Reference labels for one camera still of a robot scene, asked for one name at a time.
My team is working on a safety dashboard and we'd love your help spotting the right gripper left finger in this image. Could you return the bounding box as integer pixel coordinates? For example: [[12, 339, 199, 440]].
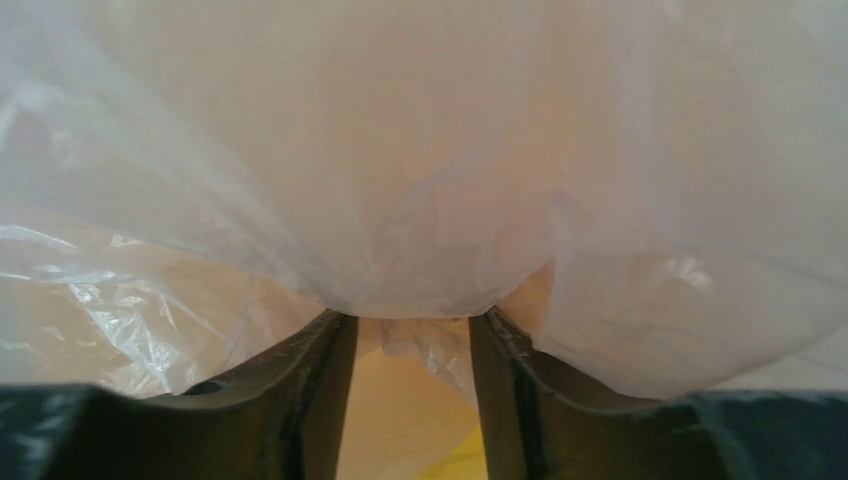
[[1, 311, 358, 479]]

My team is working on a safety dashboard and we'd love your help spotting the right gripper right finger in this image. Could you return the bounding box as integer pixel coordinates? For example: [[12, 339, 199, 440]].
[[469, 309, 847, 479]]

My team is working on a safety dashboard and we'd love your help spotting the yellow trash bin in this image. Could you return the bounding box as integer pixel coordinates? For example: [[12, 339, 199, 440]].
[[337, 318, 487, 479]]

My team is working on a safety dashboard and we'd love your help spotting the translucent pink plastic bag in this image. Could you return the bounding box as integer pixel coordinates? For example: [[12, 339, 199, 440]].
[[1, 1, 847, 399]]

